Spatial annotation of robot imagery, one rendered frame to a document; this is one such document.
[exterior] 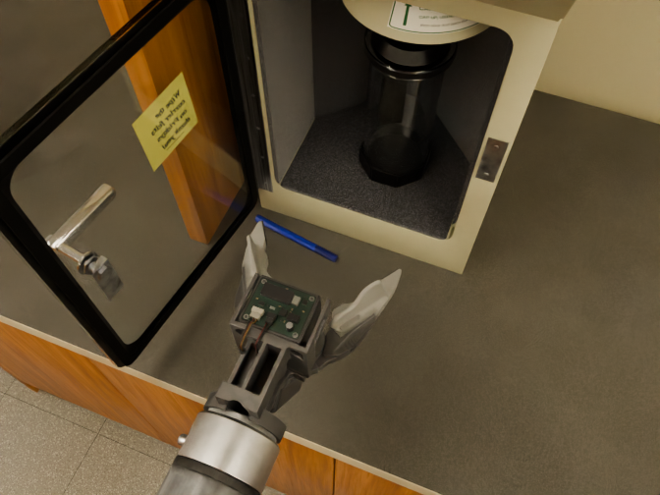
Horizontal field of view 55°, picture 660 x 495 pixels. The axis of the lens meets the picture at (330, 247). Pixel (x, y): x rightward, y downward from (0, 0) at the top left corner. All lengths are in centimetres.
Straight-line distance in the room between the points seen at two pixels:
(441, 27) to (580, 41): 53
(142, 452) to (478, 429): 118
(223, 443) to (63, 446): 144
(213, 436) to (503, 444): 44
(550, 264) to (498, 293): 9
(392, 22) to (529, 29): 13
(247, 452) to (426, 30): 42
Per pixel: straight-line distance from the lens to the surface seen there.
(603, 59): 116
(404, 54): 73
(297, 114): 89
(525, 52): 61
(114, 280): 68
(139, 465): 185
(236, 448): 51
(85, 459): 190
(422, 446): 84
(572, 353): 92
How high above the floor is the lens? 175
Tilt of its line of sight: 60 degrees down
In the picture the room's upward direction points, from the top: straight up
